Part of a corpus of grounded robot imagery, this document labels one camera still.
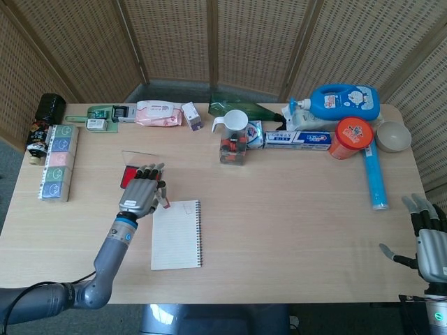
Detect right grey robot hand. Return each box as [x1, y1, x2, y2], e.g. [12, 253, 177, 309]
[379, 193, 447, 284]

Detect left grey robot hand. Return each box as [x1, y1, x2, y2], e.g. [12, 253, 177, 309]
[117, 163, 172, 218]

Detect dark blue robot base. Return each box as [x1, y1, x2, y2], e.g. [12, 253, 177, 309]
[138, 303, 291, 335]

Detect white spiral notepad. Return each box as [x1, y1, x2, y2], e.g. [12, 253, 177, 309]
[150, 199, 203, 271]

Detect red ink pad clear lid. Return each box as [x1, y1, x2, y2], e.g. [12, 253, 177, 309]
[119, 149, 166, 191]

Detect green plastic dustpan tray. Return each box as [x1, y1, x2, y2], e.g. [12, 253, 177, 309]
[64, 105, 120, 134]

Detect pink wet wipes pack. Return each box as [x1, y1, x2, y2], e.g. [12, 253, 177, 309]
[135, 100, 184, 128]

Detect multicolour tissue packet bundle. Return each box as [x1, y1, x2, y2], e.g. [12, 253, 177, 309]
[36, 124, 80, 203]

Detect blue cylindrical tube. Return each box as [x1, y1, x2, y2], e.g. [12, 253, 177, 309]
[362, 142, 390, 211]

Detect white purple small carton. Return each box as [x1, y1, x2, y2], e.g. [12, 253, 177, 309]
[180, 101, 203, 133]

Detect clear coffee capsule box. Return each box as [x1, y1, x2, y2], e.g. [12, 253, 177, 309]
[219, 127, 248, 166]

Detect dark sauce bottle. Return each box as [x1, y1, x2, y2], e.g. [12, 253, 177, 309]
[26, 93, 67, 165]

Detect beige bowl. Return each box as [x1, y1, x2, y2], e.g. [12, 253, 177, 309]
[375, 121, 412, 154]

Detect white blue soap box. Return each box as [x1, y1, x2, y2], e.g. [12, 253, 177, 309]
[245, 120, 265, 150]

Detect orange cylindrical canister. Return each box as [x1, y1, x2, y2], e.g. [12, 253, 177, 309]
[328, 116, 375, 161]

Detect green glass bottle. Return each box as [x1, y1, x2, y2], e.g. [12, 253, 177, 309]
[208, 93, 287, 124]

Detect blue white toothpaste box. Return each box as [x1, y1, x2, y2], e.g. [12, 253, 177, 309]
[263, 130, 332, 151]

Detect blue pump bottle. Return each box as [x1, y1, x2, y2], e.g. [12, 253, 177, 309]
[288, 84, 381, 122]

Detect white refill pouch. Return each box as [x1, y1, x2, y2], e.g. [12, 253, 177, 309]
[281, 104, 345, 133]

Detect woven folding screen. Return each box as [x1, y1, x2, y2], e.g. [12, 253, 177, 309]
[0, 0, 447, 210]

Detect white cup with handle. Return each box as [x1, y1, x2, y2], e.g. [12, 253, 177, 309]
[211, 109, 249, 135]

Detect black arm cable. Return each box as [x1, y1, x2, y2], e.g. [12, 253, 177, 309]
[5, 271, 97, 327]

